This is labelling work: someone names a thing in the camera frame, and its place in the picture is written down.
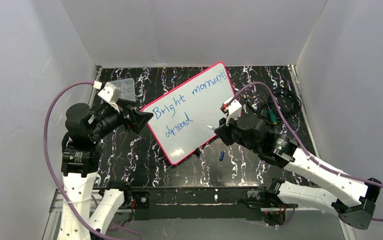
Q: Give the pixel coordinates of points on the blue marker cap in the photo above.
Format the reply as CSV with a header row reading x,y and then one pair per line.
x,y
222,155

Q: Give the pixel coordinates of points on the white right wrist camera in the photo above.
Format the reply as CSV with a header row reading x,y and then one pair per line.
x,y
232,109

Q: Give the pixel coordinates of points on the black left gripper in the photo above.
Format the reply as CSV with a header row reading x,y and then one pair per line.
x,y
127,116

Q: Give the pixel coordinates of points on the clear plastic compartment box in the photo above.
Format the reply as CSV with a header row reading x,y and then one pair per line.
x,y
127,88

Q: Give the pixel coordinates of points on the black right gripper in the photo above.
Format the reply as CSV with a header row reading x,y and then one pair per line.
x,y
231,131

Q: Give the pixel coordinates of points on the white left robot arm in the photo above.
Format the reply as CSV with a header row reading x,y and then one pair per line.
x,y
80,163

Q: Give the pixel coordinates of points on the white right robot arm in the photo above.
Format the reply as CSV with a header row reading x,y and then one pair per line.
x,y
353,201

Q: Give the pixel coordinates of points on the metal whiteboard stand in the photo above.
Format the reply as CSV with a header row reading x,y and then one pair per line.
x,y
198,152

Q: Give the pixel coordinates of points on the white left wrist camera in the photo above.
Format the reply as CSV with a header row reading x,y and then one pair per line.
x,y
109,93

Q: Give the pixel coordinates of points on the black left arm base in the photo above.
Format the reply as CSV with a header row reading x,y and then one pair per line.
x,y
133,198

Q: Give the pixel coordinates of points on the pink framed whiteboard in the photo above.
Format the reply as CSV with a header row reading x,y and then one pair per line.
x,y
181,115

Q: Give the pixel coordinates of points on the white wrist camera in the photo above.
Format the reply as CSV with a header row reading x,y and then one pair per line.
x,y
232,109
109,93

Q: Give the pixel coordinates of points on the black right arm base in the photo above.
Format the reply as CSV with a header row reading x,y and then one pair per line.
x,y
272,208

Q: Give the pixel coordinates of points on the green handled screwdriver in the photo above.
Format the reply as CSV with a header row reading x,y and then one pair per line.
x,y
272,116

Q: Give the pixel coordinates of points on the aluminium front frame rail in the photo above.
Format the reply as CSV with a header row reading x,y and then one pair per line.
x,y
194,196

